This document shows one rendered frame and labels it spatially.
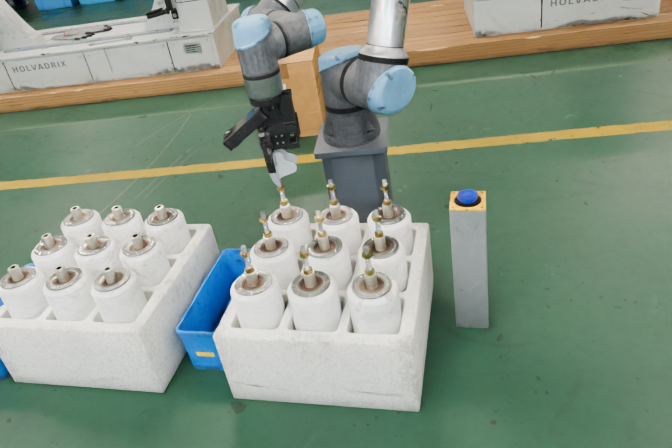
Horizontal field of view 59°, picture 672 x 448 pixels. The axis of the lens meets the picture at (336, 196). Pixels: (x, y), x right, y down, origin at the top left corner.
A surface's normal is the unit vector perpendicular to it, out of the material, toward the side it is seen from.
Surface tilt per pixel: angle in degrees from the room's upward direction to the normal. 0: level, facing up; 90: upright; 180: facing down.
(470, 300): 90
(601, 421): 0
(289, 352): 90
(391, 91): 97
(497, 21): 90
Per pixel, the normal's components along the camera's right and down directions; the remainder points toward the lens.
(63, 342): -0.21, 0.53
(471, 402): -0.15, -0.85
